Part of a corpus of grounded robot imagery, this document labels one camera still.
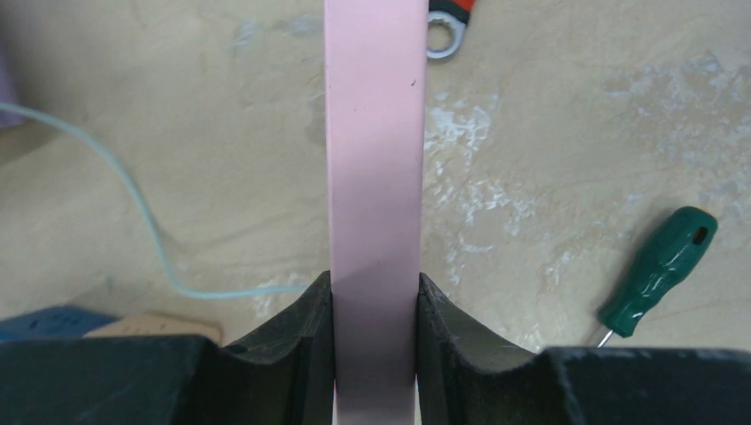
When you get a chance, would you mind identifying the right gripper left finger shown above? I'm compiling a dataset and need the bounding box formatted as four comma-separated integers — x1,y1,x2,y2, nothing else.
1,273,335,424

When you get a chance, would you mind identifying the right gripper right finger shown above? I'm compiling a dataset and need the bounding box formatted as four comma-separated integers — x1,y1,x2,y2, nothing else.
416,275,750,424

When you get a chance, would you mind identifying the orange cube adapter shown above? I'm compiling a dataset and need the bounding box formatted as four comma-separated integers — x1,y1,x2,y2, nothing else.
84,313,223,344

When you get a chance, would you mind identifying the blue cube adapter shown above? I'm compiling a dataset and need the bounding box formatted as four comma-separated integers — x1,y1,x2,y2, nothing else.
1,305,120,343

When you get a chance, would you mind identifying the green handled screwdriver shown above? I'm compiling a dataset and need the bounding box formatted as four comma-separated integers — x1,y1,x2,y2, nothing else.
596,206,718,348

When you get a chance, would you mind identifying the pink power strip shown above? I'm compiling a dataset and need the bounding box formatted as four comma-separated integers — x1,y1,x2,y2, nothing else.
324,1,428,424

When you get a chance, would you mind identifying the red handled adjustable wrench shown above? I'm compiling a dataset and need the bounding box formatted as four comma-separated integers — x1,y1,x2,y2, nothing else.
427,0,476,60

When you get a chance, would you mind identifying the light blue USB cable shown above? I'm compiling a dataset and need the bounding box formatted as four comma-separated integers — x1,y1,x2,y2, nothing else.
0,102,310,301

